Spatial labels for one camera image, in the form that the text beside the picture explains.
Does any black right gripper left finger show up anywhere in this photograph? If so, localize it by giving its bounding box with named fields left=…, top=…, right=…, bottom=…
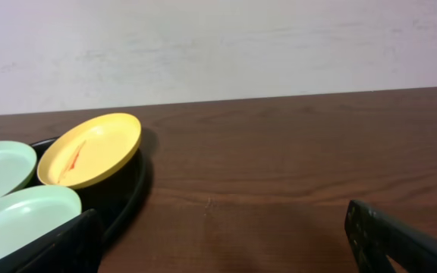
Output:
left=0, top=209, right=103, bottom=273

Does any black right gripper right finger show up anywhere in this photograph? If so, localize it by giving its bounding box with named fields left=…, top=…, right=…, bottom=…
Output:
left=344, top=200, right=437, bottom=272

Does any light green plate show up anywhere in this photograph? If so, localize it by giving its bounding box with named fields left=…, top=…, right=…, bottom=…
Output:
left=0, top=141, right=37, bottom=197
left=0, top=186, right=82, bottom=259

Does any round black tray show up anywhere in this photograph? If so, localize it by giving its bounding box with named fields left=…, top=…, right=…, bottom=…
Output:
left=13, top=140, right=146, bottom=243

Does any yellow plate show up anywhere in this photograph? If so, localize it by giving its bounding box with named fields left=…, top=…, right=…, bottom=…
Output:
left=36, top=113, right=142, bottom=190

